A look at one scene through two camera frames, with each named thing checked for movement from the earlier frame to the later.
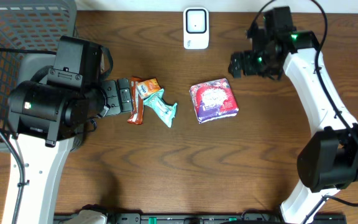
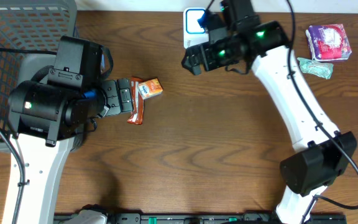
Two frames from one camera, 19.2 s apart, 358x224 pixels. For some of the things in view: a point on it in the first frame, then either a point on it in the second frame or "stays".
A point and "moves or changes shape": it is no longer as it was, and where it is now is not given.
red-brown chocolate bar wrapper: (136, 116) stays
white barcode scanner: (196, 28) stays
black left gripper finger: (125, 96) stays
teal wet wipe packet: (164, 110) moves or changes shape
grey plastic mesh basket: (36, 25) stays
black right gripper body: (256, 63) to (219, 53)
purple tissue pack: (212, 100) to (328, 42)
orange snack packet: (148, 86) stays
